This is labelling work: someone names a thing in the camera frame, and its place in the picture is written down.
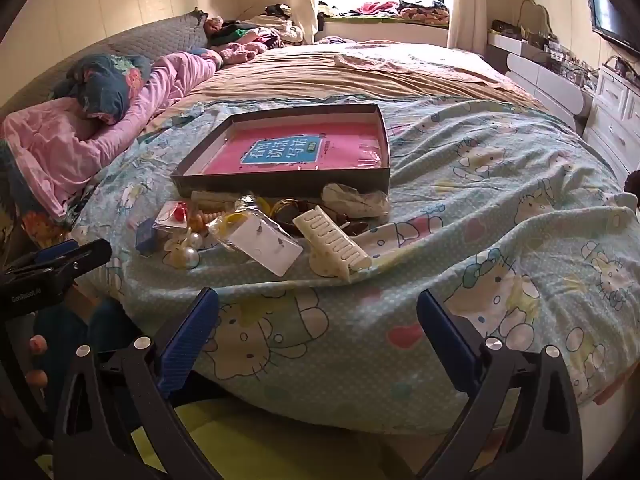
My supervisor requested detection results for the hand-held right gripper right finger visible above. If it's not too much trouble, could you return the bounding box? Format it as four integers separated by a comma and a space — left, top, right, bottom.
416, 289, 598, 480

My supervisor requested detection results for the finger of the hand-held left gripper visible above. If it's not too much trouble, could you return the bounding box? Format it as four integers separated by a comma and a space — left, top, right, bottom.
47, 238, 113, 285
20, 240, 81, 268

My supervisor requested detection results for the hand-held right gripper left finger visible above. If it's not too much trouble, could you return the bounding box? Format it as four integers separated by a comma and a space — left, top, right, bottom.
52, 286, 221, 480

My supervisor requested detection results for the small blue box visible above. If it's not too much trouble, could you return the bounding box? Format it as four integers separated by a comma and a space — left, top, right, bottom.
135, 216, 157, 252

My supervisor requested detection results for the pearl hair accessory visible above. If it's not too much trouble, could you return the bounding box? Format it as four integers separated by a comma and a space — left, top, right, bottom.
162, 232, 205, 270

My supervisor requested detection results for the red earrings clear packet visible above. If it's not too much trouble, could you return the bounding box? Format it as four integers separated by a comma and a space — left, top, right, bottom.
152, 201, 193, 233

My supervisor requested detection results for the white earring card packet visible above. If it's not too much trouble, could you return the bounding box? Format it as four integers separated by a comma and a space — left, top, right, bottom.
227, 217, 305, 277

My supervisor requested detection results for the white hair claw clip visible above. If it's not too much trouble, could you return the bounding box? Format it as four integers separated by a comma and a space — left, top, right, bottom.
292, 206, 373, 281

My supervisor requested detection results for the white fabric pouch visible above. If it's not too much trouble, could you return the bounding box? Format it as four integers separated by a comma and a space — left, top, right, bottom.
321, 182, 391, 218

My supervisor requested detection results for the dark shallow cardboard box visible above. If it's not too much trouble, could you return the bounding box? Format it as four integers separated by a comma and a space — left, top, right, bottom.
170, 102, 392, 200

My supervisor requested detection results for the person's left hand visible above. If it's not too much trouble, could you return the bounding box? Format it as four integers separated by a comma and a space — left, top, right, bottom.
24, 334, 49, 387

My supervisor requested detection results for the pink quilt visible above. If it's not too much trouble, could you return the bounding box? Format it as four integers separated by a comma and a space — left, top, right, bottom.
0, 52, 223, 221

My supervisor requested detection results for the cartoon cat printed blanket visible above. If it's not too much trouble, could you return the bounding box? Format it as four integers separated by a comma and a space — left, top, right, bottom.
70, 95, 638, 433

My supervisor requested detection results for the yellow green cloth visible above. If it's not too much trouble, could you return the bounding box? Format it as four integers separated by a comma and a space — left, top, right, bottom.
132, 397, 386, 480

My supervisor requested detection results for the yellow hair clips clear packet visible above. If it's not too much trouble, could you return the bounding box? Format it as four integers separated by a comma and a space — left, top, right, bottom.
207, 195, 273, 251

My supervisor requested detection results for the cream hair comb clip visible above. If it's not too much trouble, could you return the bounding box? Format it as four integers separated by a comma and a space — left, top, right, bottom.
191, 190, 241, 212

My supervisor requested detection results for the blue floral pillow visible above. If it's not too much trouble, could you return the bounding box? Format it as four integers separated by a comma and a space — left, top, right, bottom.
52, 52, 153, 126

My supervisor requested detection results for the pink book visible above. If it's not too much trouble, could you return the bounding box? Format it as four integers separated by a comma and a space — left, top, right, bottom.
200, 122, 390, 176

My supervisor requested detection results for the grey quilted headboard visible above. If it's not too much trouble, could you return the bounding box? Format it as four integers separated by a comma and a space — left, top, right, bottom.
0, 10, 208, 116

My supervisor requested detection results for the pink plush toy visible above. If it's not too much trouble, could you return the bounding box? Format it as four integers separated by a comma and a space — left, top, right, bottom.
202, 16, 268, 66

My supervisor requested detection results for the grey white vanity table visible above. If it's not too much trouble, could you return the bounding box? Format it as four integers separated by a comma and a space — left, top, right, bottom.
487, 32, 596, 121

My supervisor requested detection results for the white drawer dresser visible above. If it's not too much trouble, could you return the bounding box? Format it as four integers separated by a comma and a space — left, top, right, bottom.
582, 65, 640, 176

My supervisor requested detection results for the pile of clothes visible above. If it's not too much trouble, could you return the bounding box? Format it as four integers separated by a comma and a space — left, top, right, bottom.
207, 4, 306, 51

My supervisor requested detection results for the tan bedsheet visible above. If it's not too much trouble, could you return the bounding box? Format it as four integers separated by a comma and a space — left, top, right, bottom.
165, 42, 546, 116

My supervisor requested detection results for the white window bench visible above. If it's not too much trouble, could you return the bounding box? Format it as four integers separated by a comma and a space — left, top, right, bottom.
315, 15, 451, 48

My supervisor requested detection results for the vanity mirror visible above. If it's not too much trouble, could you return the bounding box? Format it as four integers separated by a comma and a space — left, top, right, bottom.
517, 0, 553, 36

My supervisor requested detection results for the clothes heap on windowsill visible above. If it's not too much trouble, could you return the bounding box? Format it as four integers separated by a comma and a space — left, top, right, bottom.
320, 0, 451, 25

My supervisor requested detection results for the black flat television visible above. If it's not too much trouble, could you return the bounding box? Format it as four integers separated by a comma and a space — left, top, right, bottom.
586, 0, 640, 58

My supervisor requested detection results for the beige spiral hair tie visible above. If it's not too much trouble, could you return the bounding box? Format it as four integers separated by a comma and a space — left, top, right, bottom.
187, 209, 223, 233

